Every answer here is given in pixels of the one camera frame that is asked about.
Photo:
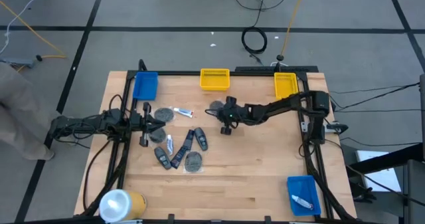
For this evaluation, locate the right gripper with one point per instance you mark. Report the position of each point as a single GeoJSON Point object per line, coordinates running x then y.
{"type": "Point", "coordinates": [235, 114]}

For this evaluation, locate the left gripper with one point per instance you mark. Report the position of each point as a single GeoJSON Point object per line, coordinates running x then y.
{"type": "Point", "coordinates": [137, 121]}

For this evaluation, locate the grey round pad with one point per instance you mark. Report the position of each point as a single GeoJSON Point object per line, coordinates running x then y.
{"type": "Point", "coordinates": [164, 114]}
{"type": "Point", "coordinates": [215, 106]}
{"type": "Point", "coordinates": [193, 161]}
{"type": "Point", "coordinates": [158, 137]}

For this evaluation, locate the white toothpaste tube red cap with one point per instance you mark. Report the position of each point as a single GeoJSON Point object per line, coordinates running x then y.
{"type": "Point", "coordinates": [182, 112]}
{"type": "Point", "coordinates": [301, 201]}

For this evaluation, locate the dark grey oval case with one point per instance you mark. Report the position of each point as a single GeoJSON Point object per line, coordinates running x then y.
{"type": "Point", "coordinates": [162, 157]}
{"type": "Point", "coordinates": [201, 138]}

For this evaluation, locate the dark blue packet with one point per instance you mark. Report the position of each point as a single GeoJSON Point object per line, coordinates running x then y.
{"type": "Point", "coordinates": [188, 139]}
{"type": "Point", "coordinates": [179, 157]}

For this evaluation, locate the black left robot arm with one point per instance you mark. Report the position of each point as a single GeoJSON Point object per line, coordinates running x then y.
{"type": "Point", "coordinates": [83, 124]}

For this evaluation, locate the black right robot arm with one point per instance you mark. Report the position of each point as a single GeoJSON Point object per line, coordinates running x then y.
{"type": "Point", "coordinates": [282, 105]}

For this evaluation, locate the yellow mesh basket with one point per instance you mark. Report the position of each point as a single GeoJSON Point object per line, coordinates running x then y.
{"type": "Point", "coordinates": [285, 82]}
{"type": "Point", "coordinates": [214, 79]}

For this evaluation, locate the blue plastic bin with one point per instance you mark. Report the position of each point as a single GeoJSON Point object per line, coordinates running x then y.
{"type": "Point", "coordinates": [144, 86]}
{"type": "Point", "coordinates": [302, 184]}

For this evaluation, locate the black stand pole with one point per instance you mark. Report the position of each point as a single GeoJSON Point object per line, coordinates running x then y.
{"type": "Point", "coordinates": [280, 57]}

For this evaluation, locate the yellow canister with white lid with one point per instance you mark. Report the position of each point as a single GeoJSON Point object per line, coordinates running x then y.
{"type": "Point", "coordinates": [119, 205]}

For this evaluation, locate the black table edge clamp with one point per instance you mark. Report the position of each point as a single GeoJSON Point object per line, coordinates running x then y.
{"type": "Point", "coordinates": [267, 219]}
{"type": "Point", "coordinates": [171, 218]}

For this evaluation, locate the person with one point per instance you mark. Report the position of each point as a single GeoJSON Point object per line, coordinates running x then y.
{"type": "Point", "coordinates": [20, 111]}

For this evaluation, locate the grey stand base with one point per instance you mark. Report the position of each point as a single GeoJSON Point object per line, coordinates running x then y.
{"type": "Point", "coordinates": [16, 62]}

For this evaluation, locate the white sheet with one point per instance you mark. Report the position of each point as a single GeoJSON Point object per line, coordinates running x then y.
{"type": "Point", "coordinates": [382, 180]}

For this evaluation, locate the black aluminium table frame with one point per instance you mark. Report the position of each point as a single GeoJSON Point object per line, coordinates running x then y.
{"type": "Point", "coordinates": [179, 73]}

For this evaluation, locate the black bracket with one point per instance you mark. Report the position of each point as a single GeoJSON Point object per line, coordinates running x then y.
{"type": "Point", "coordinates": [363, 194]}

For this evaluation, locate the black frame beam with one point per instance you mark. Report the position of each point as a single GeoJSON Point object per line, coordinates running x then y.
{"type": "Point", "coordinates": [391, 157]}

